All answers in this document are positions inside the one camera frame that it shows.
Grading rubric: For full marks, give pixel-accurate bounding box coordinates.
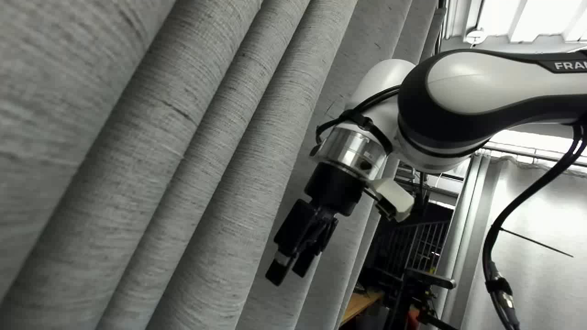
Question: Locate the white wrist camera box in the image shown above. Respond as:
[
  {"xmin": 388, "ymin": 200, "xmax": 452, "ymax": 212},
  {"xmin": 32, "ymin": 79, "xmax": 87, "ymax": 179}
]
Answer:
[{"xmin": 366, "ymin": 176, "xmax": 417, "ymax": 223}]

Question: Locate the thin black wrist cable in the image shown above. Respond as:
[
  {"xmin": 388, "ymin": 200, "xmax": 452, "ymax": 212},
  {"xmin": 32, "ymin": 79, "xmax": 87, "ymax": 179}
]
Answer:
[{"xmin": 311, "ymin": 84, "xmax": 402, "ymax": 157}]

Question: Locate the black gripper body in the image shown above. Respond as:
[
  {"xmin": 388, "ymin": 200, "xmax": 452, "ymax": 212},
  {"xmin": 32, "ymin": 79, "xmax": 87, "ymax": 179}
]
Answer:
[{"xmin": 303, "ymin": 163, "xmax": 369, "ymax": 218}]

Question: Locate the bright window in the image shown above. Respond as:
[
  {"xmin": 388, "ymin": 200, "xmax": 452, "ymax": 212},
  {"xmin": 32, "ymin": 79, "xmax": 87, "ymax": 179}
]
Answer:
[{"xmin": 443, "ymin": 0, "xmax": 587, "ymax": 46}]

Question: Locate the black wire rack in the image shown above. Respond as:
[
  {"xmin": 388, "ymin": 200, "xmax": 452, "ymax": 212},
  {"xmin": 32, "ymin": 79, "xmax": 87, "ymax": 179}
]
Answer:
[{"xmin": 373, "ymin": 218, "xmax": 454, "ymax": 277}]

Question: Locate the grey pleated curtain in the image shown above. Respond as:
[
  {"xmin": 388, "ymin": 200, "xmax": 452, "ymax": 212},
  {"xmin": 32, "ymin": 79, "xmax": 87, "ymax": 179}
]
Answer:
[{"xmin": 0, "ymin": 0, "xmax": 448, "ymax": 330}]

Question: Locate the black cable hanging off arm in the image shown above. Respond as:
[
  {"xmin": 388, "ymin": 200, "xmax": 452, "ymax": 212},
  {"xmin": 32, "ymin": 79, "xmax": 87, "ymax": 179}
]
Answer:
[{"xmin": 481, "ymin": 117, "xmax": 587, "ymax": 330}]

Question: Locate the black stand frame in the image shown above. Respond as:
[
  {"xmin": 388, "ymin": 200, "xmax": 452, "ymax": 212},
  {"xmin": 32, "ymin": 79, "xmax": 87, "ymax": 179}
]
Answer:
[{"xmin": 391, "ymin": 267, "xmax": 459, "ymax": 330}]

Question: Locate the wooden workbench top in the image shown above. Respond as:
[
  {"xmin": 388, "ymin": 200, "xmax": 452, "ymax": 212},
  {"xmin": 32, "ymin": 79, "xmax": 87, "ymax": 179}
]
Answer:
[{"xmin": 340, "ymin": 291, "xmax": 386, "ymax": 326}]

